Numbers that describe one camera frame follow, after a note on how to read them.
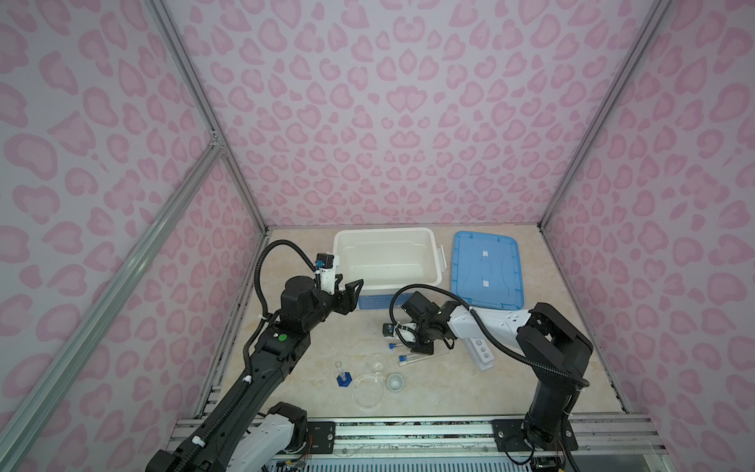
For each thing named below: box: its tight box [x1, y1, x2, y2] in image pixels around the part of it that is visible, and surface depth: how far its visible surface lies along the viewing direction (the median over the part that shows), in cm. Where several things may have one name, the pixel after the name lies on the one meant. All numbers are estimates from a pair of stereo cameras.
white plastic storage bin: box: [332, 227, 448, 295], surface depth 102 cm
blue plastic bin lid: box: [450, 231, 524, 310], surface depth 109 cm
